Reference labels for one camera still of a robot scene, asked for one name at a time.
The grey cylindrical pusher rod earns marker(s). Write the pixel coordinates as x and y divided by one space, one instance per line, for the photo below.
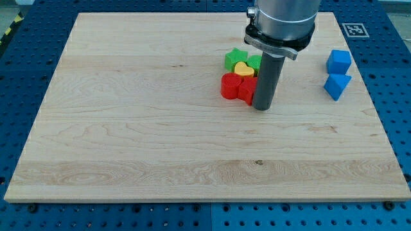
269 72

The green round block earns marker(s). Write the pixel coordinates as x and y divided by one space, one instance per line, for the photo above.
254 62

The blue triangle block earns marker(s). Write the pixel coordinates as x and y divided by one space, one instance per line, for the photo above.
335 85

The green star block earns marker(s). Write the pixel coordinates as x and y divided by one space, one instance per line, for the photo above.
233 57

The yellow heart block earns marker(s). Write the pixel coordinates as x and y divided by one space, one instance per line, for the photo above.
242 69

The red angular block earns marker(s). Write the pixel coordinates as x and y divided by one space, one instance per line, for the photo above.
247 89

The red cylinder block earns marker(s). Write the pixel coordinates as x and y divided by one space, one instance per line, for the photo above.
230 83

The white fiducial marker tag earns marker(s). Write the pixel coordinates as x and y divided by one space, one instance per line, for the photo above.
355 30

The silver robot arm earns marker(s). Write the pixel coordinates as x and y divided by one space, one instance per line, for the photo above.
280 29

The blue cube block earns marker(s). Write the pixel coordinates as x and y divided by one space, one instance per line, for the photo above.
338 62

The black clamp flange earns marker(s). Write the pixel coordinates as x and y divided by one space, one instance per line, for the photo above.
288 48

